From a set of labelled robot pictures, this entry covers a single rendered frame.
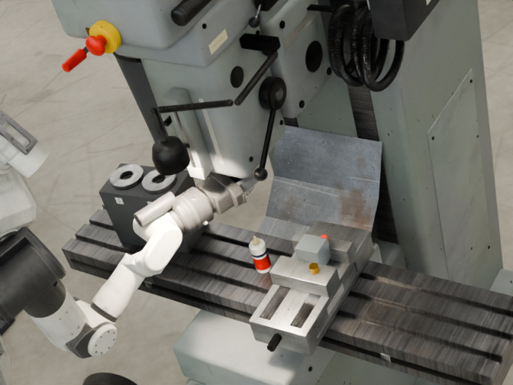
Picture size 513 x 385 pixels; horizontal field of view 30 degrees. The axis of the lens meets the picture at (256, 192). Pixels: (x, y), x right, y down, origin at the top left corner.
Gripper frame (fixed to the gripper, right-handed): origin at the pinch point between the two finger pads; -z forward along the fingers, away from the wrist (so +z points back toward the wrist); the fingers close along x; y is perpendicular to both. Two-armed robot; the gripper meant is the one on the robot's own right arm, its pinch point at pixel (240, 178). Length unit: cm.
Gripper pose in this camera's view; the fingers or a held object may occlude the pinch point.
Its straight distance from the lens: 219.3
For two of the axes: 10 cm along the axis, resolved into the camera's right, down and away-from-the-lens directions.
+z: -7.8, 5.1, -3.5
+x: -5.8, -4.1, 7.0
